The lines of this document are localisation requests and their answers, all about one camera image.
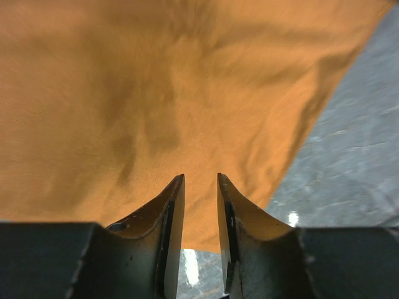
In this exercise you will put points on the orange cloth napkin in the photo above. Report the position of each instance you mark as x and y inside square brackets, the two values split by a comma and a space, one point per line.
[103, 103]

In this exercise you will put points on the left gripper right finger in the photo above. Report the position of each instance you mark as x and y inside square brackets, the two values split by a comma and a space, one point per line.
[261, 256]

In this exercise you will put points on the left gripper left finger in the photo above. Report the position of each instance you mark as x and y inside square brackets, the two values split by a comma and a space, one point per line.
[137, 256]

